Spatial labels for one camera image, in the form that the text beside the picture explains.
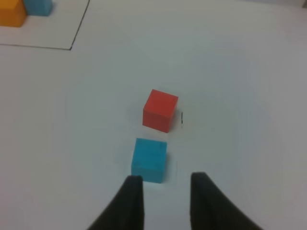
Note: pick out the blue template block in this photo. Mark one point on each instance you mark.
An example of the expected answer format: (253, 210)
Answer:
(38, 7)

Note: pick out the orange template block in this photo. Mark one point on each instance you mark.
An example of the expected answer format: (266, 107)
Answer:
(12, 13)

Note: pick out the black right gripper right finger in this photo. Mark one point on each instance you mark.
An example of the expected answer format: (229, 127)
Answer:
(210, 209)

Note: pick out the red block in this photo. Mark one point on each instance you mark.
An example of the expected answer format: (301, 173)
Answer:
(159, 111)

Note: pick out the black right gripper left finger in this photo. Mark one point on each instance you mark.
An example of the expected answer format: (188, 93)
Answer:
(126, 210)

